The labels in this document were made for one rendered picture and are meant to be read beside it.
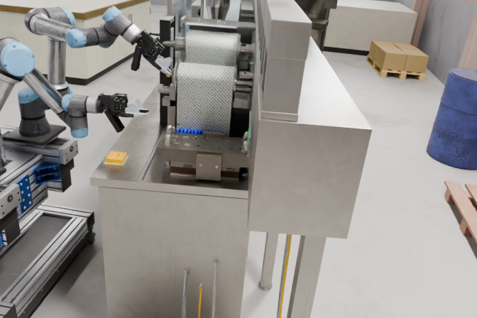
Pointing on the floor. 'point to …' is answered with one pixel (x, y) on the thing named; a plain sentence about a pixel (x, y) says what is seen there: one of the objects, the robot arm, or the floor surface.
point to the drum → (456, 121)
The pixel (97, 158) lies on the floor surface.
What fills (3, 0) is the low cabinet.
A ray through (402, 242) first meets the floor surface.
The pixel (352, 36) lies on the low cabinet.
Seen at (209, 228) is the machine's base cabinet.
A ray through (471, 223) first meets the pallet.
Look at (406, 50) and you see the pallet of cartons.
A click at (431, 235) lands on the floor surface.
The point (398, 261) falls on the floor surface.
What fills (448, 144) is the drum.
